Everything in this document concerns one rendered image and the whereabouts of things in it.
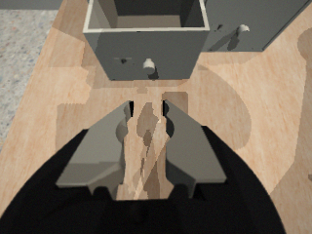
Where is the grey drawer front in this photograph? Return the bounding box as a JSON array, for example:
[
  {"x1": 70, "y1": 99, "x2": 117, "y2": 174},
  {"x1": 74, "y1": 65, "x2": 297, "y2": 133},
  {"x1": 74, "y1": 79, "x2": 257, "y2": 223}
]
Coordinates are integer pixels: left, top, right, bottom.
[
  {"x1": 83, "y1": 0, "x2": 210, "y2": 81},
  {"x1": 203, "y1": 0, "x2": 308, "y2": 50}
]

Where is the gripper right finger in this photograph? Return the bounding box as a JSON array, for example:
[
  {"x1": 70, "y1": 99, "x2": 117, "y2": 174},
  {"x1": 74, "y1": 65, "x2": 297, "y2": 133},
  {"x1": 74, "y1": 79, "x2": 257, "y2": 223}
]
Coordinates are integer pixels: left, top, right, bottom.
[{"x1": 163, "y1": 99, "x2": 287, "y2": 234}]

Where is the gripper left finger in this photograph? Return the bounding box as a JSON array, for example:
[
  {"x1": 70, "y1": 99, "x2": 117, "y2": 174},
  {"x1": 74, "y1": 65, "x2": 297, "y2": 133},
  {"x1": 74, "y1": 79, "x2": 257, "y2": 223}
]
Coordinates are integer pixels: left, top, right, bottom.
[{"x1": 0, "y1": 100, "x2": 134, "y2": 234}]

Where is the grey chest of drawers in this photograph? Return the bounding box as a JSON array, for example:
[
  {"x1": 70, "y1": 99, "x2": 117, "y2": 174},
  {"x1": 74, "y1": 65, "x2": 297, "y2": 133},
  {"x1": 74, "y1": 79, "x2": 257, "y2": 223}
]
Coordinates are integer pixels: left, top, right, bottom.
[{"x1": 202, "y1": 0, "x2": 312, "y2": 52}]

